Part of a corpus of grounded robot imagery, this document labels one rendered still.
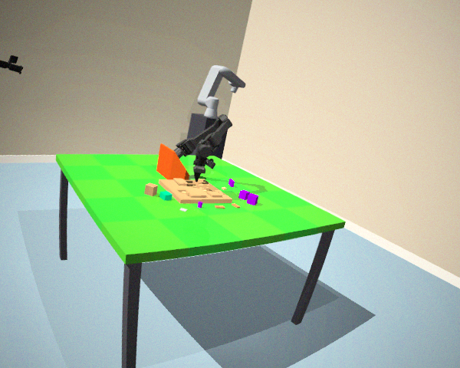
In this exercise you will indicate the turquoise cube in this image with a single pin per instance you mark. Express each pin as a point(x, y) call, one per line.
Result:
point(165, 196)

